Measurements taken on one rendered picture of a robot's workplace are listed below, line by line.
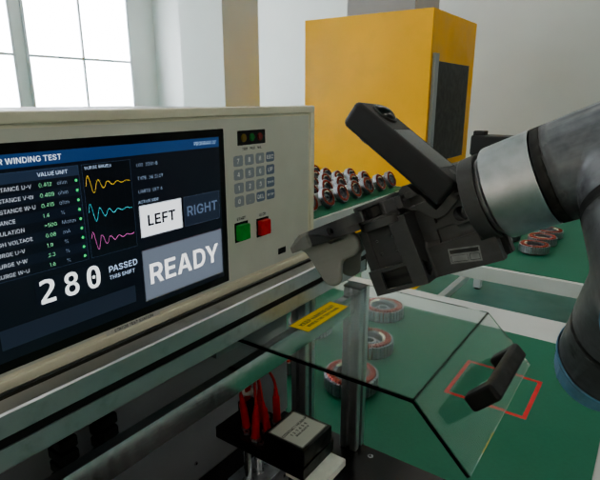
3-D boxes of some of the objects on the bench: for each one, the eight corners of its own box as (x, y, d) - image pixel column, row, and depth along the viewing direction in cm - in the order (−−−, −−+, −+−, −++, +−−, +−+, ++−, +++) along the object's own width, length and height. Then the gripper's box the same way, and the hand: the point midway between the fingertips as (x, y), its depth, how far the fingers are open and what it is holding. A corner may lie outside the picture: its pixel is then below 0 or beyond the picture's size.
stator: (387, 397, 102) (388, 381, 101) (334, 406, 99) (334, 390, 98) (365, 370, 112) (366, 354, 111) (316, 377, 109) (317, 361, 108)
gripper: (499, 268, 37) (290, 320, 50) (526, 241, 44) (336, 292, 58) (457, 159, 37) (259, 239, 50) (491, 150, 44) (310, 222, 58)
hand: (299, 240), depth 53 cm, fingers closed
